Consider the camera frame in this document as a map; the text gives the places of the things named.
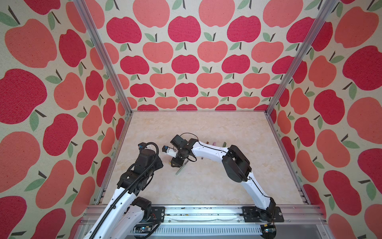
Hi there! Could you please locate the light green pen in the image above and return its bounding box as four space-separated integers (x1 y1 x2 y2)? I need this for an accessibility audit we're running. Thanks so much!
176 161 188 175

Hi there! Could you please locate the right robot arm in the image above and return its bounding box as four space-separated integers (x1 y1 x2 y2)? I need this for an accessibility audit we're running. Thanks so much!
162 135 276 222

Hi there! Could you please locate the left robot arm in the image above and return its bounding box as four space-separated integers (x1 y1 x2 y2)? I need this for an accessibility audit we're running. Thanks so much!
84 142 163 239

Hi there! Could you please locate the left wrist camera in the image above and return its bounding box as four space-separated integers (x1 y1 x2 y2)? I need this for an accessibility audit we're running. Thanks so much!
138 142 153 152

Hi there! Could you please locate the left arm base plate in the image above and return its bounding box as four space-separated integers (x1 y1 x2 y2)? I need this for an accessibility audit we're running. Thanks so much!
133 205 166 224

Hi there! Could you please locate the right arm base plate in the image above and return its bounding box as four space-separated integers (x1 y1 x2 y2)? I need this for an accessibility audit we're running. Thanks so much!
240 206 285 223

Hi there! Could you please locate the aluminium front rail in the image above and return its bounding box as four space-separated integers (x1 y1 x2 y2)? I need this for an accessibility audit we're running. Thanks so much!
125 205 334 239

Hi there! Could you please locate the left aluminium corner post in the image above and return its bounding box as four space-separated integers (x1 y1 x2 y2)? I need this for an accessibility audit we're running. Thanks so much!
74 0 133 117

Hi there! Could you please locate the aluminium corner post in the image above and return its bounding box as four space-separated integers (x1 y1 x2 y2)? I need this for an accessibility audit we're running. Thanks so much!
74 0 133 117
265 0 339 116

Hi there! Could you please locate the right aluminium corner post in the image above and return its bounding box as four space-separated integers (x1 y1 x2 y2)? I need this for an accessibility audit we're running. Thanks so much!
265 0 339 116

